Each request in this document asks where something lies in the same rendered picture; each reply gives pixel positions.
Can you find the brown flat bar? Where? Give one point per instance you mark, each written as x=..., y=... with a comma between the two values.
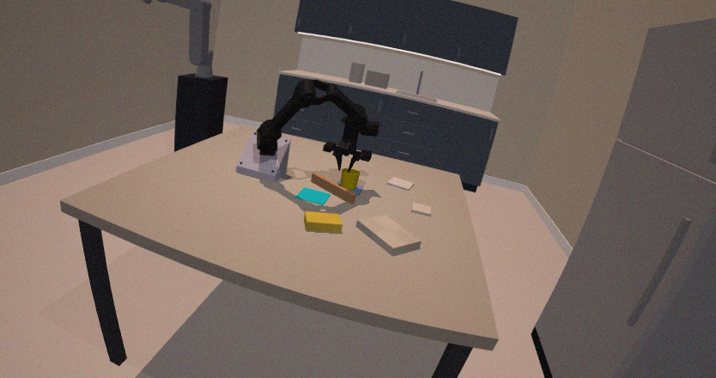
x=333, y=188

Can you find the yellow rectangular block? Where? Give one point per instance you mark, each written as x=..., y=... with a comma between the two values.
x=323, y=222

